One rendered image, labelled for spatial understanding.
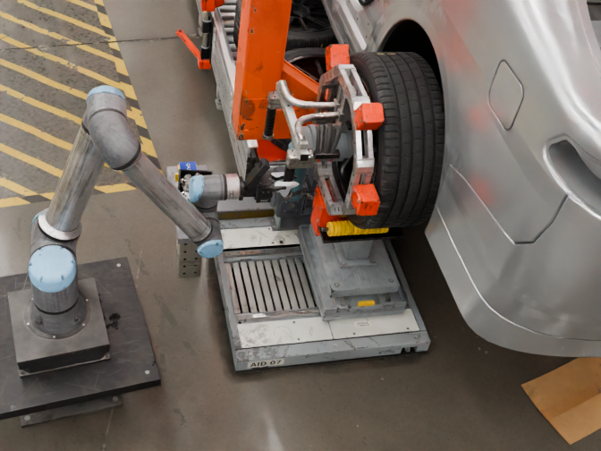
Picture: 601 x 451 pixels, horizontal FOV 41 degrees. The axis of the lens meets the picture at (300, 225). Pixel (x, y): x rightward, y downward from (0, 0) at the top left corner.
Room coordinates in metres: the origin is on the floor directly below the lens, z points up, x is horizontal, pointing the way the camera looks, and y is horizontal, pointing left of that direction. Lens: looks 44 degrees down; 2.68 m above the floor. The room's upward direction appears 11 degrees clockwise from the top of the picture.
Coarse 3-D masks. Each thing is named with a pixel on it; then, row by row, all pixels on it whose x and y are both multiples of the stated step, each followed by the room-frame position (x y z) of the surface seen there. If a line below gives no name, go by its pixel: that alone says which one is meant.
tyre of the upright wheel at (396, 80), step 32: (384, 64) 2.43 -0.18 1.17; (416, 64) 2.47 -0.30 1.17; (384, 96) 2.27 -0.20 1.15; (416, 96) 2.31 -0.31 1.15; (384, 128) 2.18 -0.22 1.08; (416, 128) 2.21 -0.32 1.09; (384, 160) 2.12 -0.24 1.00; (416, 160) 2.15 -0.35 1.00; (384, 192) 2.08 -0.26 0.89; (416, 192) 2.12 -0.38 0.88; (352, 224) 2.24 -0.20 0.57; (384, 224) 2.13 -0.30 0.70; (416, 224) 2.19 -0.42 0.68
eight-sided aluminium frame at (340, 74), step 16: (352, 64) 2.48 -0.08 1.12; (320, 80) 2.59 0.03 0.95; (336, 80) 2.56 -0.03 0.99; (352, 80) 2.41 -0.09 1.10; (320, 96) 2.57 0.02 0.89; (352, 96) 2.28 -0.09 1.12; (368, 96) 2.30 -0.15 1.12; (320, 112) 2.58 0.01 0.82; (352, 112) 2.24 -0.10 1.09; (352, 128) 2.21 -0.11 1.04; (352, 144) 2.18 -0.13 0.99; (368, 144) 2.17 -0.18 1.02; (368, 160) 2.13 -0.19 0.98; (320, 176) 2.42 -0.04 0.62; (352, 176) 2.12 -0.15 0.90; (368, 176) 2.12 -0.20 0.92; (336, 192) 2.35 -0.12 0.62; (336, 208) 2.19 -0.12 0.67; (352, 208) 2.11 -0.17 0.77
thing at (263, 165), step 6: (258, 162) 2.10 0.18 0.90; (264, 162) 2.09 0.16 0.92; (258, 168) 2.08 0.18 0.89; (264, 168) 2.07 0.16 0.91; (252, 174) 2.08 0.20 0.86; (258, 174) 2.07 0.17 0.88; (246, 180) 2.08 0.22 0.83; (252, 180) 2.06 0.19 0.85; (258, 180) 2.07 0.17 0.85; (252, 186) 2.06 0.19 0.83
